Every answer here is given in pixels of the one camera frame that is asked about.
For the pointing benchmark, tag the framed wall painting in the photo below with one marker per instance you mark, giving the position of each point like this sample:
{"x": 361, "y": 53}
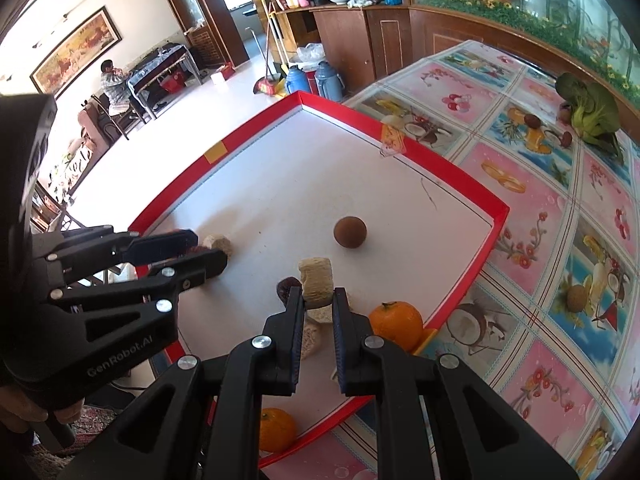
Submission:
{"x": 75, "y": 55}

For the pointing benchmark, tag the fruit printed tablecloth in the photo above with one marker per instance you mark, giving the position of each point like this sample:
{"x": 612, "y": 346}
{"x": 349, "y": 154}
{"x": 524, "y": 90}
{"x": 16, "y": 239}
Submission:
{"x": 525, "y": 240}

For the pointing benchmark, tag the patterned rug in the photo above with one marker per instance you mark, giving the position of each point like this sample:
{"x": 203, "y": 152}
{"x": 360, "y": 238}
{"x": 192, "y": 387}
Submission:
{"x": 100, "y": 416}

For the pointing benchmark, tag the blue thermos flask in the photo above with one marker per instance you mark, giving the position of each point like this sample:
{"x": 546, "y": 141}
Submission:
{"x": 297, "y": 81}
{"x": 330, "y": 82}

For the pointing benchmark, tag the red rimmed white tray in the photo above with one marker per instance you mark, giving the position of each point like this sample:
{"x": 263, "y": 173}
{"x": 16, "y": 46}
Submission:
{"x": 300, "y": 175}

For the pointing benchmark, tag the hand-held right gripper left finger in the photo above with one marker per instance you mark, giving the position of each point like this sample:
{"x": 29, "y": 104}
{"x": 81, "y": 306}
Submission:
{"x": 297, "y": 330}

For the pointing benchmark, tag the person's left hand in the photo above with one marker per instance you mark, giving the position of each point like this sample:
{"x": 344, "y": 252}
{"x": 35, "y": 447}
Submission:
{"x": 65, "y": 415}

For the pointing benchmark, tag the tall wooden cabinet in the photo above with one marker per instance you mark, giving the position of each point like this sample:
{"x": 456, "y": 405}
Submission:
{"x": 200, "y": 10}

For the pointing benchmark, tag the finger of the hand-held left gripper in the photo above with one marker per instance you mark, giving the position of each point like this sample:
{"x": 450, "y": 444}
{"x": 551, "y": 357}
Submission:
{"x": 165, "y": 242}
{"x": 200, "y": 267}

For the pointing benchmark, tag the orange mandarin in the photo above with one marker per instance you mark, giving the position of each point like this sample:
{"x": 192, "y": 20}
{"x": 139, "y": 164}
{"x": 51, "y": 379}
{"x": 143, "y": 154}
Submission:
{"x": 395, "y": 322}
{"x": 276, "y": 430}

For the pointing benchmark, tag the white crumpled cloth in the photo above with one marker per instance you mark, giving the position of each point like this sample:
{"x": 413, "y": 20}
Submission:
{"x": 361, "y": 0}

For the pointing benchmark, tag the wooden chair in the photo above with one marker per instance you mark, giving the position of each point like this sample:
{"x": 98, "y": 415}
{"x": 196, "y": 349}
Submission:
{"x": 107, "y": 117}

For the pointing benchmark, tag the peeled sugarcane piece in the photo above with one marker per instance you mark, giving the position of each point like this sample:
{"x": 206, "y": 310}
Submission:
{"x": 316, "y": 282}
{"x": 320, "y": 316}
{"x": 220, "y": 243}

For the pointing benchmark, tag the green bok choy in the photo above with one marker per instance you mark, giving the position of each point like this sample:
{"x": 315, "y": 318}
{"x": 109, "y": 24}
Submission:
{"x": 595, "y": 105}

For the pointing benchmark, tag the white plastic bag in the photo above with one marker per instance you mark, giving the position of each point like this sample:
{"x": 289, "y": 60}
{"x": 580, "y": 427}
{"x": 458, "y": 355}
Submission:
{"x": 311, "y": 52}

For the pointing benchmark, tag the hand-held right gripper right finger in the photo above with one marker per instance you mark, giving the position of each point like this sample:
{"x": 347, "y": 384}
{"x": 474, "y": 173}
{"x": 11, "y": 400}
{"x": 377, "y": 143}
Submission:
{"x": 340, "y": 335}

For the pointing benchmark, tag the dark covered table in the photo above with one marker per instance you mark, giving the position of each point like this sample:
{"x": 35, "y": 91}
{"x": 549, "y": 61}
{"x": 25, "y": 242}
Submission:
{"x": 160, "y": 65}

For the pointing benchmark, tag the brown longan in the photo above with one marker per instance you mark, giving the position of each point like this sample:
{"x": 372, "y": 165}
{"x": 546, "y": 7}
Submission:
{"x": 350, "y": 231}

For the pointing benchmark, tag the broom with red head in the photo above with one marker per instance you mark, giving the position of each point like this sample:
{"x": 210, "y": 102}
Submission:
{"x": 272, "y": 86}

